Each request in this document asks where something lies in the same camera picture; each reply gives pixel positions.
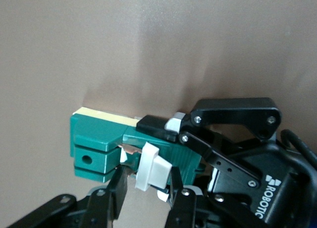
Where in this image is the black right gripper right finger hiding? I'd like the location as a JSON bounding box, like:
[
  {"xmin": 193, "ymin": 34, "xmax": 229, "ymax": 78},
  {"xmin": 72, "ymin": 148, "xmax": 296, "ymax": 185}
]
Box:
[{"xmin": 164, "ymin": 167, "xmax": 199, "ymax": 228}]

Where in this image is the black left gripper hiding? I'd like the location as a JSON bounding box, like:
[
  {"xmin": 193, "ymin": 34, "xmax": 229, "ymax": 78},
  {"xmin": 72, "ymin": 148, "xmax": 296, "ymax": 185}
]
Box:
[{"xmin": 195, "ymin": 128, "xmax": 317, "ymax": 228}]

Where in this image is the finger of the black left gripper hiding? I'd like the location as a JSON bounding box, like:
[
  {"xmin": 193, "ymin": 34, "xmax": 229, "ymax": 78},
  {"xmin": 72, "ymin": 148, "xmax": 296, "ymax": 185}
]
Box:
[{"xmin": 136, "ymin": 97, "xmax": 282, "ymax": 189}]

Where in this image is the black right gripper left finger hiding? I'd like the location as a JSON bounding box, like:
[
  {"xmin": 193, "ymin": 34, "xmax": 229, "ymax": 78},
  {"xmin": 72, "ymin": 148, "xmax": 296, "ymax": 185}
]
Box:
[{"xmin": 7, "ymin": 166, "xmax": 129, "ymax": 228}]

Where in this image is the green load switch white handle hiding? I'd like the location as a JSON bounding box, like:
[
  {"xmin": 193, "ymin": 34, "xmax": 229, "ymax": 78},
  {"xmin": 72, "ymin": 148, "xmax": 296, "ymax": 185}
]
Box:
[{"xmin": 70, "ymin": 107, "xmax": 206, "ymax": 192}]

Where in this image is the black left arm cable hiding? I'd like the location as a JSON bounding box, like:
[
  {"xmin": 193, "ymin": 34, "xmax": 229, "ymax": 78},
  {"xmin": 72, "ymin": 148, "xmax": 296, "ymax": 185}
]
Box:
[{"xmin": 281, "ymin": 129, "xmax": 317, "ymax": 169}]

